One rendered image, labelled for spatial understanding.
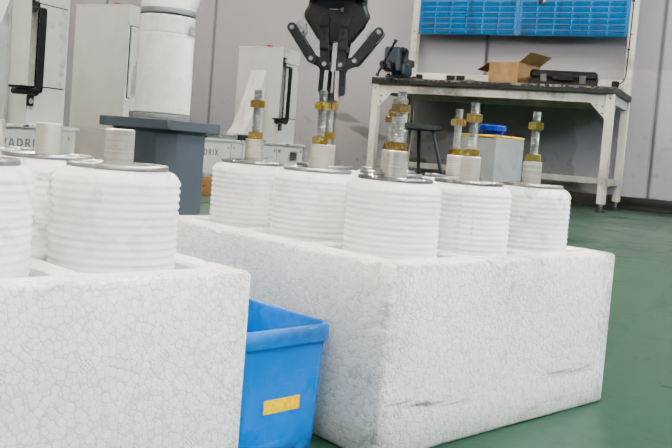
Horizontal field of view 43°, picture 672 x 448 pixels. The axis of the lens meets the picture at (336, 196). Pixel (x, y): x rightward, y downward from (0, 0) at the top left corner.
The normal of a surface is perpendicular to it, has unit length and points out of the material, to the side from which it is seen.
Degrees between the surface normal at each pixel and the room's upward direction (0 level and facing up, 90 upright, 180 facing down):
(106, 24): 90
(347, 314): 90
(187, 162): 90
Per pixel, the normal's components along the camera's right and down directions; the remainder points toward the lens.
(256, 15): -0.44, 0.02
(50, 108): 0.89, 0.10
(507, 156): 0.68, 0.10
